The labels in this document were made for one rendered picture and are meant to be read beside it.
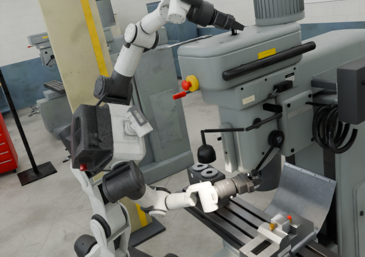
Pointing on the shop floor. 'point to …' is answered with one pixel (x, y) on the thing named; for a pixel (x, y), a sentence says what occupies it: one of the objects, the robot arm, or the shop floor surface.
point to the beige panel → (85, 67)
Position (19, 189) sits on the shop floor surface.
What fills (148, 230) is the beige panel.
